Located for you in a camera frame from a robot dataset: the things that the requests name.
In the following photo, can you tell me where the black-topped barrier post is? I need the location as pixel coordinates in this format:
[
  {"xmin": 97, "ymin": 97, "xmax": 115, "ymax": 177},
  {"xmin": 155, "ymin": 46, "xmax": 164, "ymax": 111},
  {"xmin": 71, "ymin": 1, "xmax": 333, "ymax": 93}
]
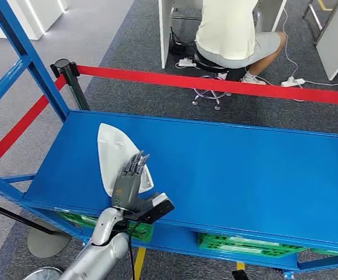
[{"xmin": 50, "ymin": 58, "xmax": 91, "ymax": 112}]

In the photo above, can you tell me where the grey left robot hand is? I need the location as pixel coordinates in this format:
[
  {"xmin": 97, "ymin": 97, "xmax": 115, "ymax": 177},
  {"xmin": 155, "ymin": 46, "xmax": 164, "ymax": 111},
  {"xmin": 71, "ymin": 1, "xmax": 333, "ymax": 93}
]
[{"xmin": 112, "ymin": 150, "xmax": 161, "ymax": 214}]

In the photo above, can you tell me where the white plastic shell part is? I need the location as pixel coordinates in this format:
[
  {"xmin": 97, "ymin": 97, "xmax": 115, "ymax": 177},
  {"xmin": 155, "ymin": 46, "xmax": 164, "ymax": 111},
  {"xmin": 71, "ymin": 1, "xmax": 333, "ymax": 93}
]
[{"xmin": 97, "ymin": 122, "xmax": 155, "ymax": 198}]

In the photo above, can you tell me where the green plastic crate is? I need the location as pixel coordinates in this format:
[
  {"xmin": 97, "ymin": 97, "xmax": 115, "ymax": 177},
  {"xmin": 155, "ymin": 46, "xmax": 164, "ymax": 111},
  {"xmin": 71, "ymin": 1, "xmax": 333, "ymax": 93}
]
[
  {"xmin": 197, "ymin": 232, "xmax": 308, "ymax": 259},
  {"xmin": 310, "ymin": 248, "xmax": 338, "ymax": 257},
  {"xmin": 57, "ymin": 211, "xmax": 155, "ymax": 243}
]

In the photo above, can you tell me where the blue metal shelf rack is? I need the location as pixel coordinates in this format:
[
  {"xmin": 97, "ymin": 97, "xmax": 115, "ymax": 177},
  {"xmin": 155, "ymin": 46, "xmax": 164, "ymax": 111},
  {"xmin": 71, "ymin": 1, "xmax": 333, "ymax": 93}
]
[{"xmin": 0, "ymin": 0, "xmax": 338, "ymax": 280}]

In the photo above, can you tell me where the person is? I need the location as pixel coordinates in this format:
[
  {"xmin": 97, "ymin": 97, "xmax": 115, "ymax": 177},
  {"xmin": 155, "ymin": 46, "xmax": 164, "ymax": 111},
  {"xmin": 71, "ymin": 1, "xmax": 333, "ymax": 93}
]
[{"xmin": 195, "ymin": 0, "xmax": 287, "ymax": 86}]

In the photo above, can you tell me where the black swivel stool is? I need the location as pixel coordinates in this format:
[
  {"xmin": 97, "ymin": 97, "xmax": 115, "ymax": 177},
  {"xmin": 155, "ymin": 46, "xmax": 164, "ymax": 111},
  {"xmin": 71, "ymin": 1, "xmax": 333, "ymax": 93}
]
[{"xmin": 192, "ymin": 51, "xmax": 247, "ymax": 111}]

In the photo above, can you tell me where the white display platform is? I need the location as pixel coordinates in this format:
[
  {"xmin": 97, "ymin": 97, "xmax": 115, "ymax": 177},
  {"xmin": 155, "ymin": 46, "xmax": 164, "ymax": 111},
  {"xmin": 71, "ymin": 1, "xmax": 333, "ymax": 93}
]
[{"xmin": 0, "ymin": 0, "xmax": 69, "ymax": 41}]

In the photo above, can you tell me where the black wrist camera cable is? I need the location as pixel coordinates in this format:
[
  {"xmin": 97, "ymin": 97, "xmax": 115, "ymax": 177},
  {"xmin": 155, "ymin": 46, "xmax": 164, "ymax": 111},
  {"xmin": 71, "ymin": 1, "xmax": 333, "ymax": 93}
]
[{"xmin": 128, "ymin": 222, "xmax": 136, "ymax": 280}]

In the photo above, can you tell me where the black box under desk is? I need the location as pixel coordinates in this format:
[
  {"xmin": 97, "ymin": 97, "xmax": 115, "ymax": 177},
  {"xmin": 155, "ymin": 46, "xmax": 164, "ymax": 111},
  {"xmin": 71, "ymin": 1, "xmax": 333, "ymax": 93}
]
[{"xmin": 168, "ymin": 27, "xmax": 189, "ymax": 55}]

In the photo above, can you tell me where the white cable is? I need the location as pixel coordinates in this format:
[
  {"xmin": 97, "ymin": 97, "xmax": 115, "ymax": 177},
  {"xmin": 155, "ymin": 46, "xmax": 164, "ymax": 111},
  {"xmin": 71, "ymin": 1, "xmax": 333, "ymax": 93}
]
[
  {"xmin": 281, "ymin": 8, "xmax": 300, "ymax": 78},
  {"xmin": 302, "ymin": 80, "xmax": 338, "ymax": 88}
]

